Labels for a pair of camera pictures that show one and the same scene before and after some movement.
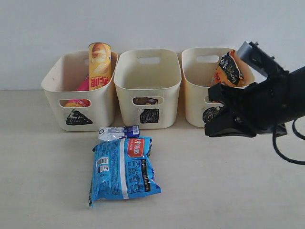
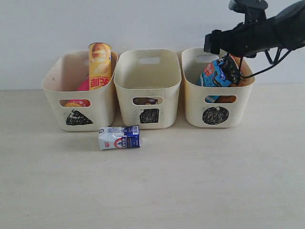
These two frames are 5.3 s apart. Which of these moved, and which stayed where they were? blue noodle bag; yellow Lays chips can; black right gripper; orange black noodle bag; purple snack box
Moved: black right gripper; blue noodle bag
Stayed: yellow Lays chips can; purple snack box; orange black noodle bag
